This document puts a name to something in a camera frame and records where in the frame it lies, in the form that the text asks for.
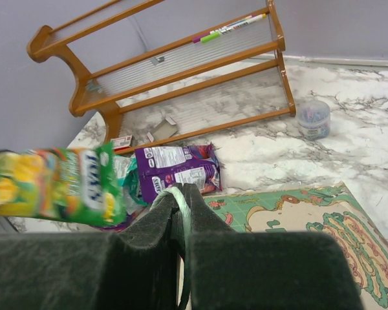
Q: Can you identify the grey staple strip lower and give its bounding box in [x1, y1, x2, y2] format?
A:
[86, 81, 103, 93]

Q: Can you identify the grey staple strip upper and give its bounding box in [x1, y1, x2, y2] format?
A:
[151, 56, 165, 65]

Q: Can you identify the white green paper bag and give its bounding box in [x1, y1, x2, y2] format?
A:
[152, 183, 388, 309]

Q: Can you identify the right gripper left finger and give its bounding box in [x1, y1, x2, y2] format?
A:
[0, 193, 182, 309]

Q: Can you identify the grey staple strip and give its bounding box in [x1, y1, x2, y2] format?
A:
[151, 56, 165, 65]
[86, 81, 103, 93]

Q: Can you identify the orange wooden two-tier rack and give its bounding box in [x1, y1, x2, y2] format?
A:
[27, 1, 296, 144]

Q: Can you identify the open small cardboard box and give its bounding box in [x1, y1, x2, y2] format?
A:
[147, 117, 178, 142]

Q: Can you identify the small clear plastic cup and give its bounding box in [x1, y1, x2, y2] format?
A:
[296, 100, 330, 140]

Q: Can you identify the purple capped marker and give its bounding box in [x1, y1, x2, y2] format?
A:
[191, 15, 253, 43]

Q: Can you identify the teal snack packet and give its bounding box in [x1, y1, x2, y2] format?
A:
[114, 155, 148, 215]

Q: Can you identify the red white staple box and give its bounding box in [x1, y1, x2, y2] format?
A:
[111, 135, 133, 151]

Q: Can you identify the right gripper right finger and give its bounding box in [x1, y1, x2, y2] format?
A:
[182, 184, 363, 309]

